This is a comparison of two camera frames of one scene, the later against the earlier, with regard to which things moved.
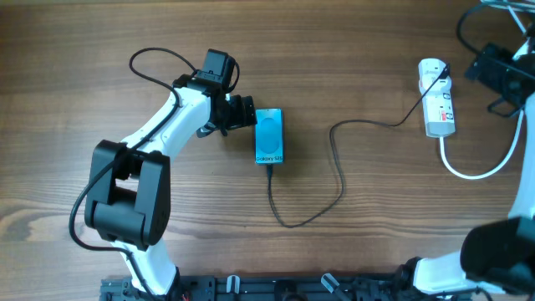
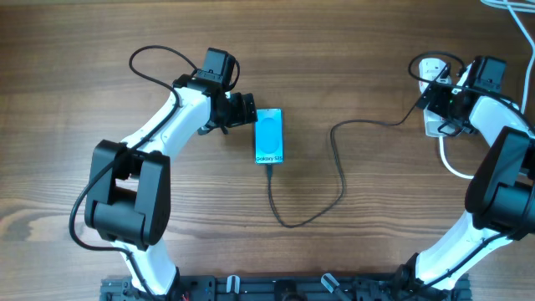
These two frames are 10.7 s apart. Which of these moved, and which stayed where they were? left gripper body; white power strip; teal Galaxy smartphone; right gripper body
Moved: right gripper body
Stayed: white power strip; teal Galaxy smartphone; left gripper body
